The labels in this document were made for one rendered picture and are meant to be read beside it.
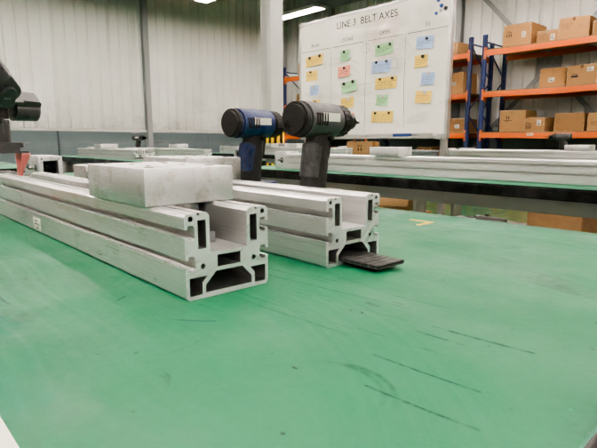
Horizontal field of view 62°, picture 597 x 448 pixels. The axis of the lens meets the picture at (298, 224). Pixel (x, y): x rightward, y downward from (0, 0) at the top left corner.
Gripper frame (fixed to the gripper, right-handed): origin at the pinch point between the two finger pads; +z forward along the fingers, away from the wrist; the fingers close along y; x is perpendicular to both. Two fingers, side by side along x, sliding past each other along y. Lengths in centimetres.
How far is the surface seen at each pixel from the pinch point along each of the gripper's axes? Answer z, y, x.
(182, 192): -4, 0, -91
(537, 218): 53, 359, 19
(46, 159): -2, 30, 75
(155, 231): -1, -4, -92
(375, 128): -16, 282, 117
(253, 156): -6, 36, -56
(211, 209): -2, 3, -92
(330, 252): 4, 16, -97
